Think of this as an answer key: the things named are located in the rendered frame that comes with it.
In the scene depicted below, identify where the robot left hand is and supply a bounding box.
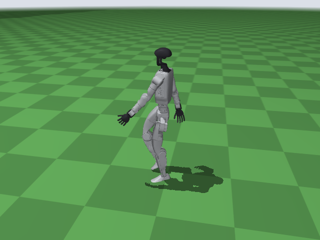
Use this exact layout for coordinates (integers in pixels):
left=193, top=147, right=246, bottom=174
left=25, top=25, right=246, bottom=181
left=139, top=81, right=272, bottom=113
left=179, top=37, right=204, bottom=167
left=117, top=109, right=135, bottom=126

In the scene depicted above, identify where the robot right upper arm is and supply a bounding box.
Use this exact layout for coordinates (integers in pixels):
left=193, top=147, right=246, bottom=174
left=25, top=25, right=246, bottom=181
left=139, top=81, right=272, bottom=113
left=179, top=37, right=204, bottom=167
left=170, top=67, right=177, bottom=94

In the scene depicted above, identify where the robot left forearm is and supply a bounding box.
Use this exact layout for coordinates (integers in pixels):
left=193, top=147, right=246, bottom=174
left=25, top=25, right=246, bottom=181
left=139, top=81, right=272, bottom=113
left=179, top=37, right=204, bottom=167
left=128, top=95, right=148, bottom=117

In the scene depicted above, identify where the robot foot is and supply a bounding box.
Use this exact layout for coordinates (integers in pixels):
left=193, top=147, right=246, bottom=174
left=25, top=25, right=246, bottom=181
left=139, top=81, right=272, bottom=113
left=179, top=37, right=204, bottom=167
left=151, top=173, right=170, bottom=183
left=151, top=162, right=158, bottom=170

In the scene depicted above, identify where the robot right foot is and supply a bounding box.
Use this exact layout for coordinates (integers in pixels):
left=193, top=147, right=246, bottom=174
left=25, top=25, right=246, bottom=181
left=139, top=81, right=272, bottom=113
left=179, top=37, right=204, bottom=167
left=151, top=162, right=158, bottom=170

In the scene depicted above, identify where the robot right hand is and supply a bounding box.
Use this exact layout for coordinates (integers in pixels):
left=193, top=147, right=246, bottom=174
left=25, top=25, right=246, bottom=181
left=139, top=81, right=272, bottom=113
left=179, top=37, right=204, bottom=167
left=174, top=104, right=185, bottom=123

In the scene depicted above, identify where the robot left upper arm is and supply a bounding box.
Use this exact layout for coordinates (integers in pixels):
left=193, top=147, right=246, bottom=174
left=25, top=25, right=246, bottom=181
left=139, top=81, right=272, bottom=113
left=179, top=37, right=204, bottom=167
left=140, top=74, right=165, bottom=102

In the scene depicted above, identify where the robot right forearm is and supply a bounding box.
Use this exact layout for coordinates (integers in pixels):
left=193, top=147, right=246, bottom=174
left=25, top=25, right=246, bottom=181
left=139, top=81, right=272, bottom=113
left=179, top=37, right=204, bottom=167
left=172, top=89, right=181, bottom=109

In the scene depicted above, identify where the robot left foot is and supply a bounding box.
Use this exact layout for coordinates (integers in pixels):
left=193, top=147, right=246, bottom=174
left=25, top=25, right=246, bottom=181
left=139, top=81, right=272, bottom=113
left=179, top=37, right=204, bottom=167
left=151, top=173, right=170, bottom=183

